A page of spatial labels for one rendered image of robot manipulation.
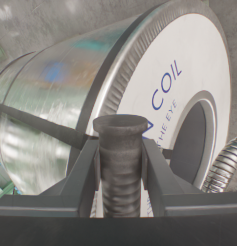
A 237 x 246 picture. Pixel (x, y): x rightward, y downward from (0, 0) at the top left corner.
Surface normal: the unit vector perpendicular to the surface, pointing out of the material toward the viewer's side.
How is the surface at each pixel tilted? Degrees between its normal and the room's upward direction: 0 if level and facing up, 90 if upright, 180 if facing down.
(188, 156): 53
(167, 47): 90
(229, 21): 0
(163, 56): 90
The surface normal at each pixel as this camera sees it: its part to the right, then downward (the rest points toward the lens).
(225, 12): -0.63, 0.59
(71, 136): -0.66, -0.19
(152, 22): 0.72, 0.17
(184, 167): -0.54, -0.50
